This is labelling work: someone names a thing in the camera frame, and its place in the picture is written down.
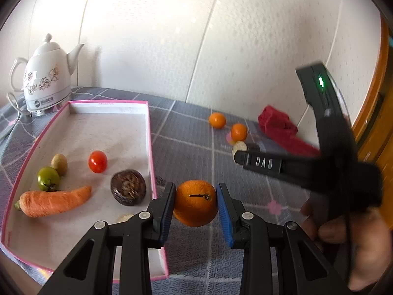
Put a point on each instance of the person's right hand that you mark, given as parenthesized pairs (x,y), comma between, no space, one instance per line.
(368,245)

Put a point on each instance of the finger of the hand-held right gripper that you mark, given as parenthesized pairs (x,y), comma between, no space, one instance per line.
(261,163)

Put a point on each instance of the orange mandarin with stem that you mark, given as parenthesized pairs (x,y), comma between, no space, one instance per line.
(195,204)

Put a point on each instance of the grey patterned sheet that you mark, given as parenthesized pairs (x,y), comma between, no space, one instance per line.
(190,141)

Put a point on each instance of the red tomato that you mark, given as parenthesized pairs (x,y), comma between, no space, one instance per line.
(98,161)

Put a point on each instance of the pink-edged shallow box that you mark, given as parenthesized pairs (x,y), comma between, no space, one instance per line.
(92,135)

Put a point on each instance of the pale round vegetable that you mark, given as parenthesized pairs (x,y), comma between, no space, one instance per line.
(239,147)

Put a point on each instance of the clear plastic wrap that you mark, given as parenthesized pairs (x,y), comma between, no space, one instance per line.
(229,136)

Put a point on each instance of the brown-green kiwi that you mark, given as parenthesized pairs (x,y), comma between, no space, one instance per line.
(59,164)

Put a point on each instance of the orange carrot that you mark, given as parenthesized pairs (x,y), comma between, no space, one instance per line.
(55,201)

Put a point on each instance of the white floral electric kettle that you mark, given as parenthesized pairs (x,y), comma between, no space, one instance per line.
(43,80)

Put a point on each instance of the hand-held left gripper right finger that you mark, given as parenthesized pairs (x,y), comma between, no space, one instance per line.
(225,221)

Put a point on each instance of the dark red fleece towel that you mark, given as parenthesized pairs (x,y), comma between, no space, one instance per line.
(282,129)

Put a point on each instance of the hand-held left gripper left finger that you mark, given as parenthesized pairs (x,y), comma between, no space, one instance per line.
(167,218)

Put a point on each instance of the green tomato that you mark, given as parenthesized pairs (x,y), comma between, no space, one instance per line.
(47,178)

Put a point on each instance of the small orange mandarin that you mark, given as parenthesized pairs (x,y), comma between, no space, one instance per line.
(217,120)
(239,131)

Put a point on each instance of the dark brown halved fruit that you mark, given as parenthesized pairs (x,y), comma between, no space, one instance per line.
(128,187)

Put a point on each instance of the small beige round item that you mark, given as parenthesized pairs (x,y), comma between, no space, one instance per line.
(124,218)

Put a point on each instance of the wooden door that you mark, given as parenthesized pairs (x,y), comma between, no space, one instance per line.
(371,113)

